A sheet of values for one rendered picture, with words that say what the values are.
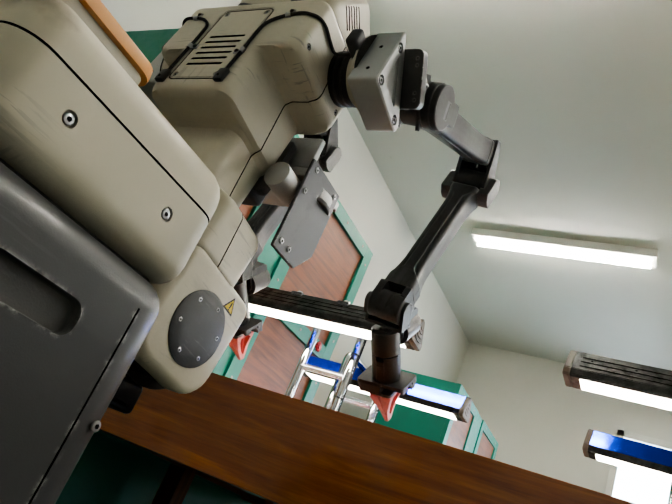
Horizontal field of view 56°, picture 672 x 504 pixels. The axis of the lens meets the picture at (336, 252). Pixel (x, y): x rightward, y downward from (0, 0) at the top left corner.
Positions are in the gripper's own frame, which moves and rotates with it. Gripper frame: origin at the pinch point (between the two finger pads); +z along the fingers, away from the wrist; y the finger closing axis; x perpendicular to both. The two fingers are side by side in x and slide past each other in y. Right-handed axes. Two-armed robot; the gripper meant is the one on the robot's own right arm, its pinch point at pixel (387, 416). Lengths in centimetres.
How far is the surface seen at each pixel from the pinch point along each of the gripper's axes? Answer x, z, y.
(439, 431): -231, 171, 85
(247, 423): 19.3, -3.6, 20.4
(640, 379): -28, -5, -43
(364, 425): 14.6, -7.4, -3.0
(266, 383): -66, 50, 87
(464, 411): -64, 38, 7
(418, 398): -64, 37, 22
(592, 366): -29.0, -5.2, -33.5
